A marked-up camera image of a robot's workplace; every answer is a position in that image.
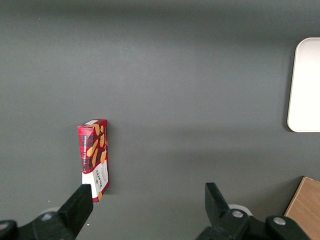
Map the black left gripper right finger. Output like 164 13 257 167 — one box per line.
194 182 313 240

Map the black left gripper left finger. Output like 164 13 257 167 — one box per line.
0 183 94 240

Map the cream rectangular plastic tray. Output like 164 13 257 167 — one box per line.
286 37 320 133

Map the red tartan shortbread cookie box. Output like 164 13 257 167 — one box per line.
77 119 110 203

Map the wooden two-drawer cabinet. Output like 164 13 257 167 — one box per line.
283 176 320 240

